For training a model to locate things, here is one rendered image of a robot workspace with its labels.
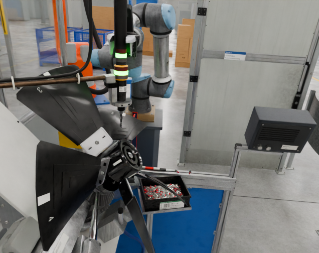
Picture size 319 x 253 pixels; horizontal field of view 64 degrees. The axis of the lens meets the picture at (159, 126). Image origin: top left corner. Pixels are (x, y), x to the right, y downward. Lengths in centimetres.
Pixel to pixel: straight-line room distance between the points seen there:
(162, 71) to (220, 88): 133
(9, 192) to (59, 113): 26
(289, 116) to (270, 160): 194
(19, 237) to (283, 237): 214
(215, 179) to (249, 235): 105
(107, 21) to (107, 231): 817
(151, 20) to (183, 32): 697
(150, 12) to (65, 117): 75
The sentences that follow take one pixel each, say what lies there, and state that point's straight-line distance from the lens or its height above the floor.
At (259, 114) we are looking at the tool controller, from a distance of 127.
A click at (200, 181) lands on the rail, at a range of 142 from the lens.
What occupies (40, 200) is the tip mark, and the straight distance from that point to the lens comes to 57.
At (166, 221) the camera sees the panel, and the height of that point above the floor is 50.
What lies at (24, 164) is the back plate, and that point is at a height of 118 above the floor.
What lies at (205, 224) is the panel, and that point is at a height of 51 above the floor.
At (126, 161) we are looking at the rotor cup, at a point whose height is 123.
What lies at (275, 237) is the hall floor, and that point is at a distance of 249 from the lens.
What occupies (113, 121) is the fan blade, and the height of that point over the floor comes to 122.
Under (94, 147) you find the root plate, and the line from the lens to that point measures 83.
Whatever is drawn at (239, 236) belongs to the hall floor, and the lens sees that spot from 237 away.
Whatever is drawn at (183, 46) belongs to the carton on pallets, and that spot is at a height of 61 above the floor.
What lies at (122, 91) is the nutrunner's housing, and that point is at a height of 141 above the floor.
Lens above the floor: 165
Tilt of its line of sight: 25 degrees down
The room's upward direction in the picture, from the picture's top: 4 degrees clockwise
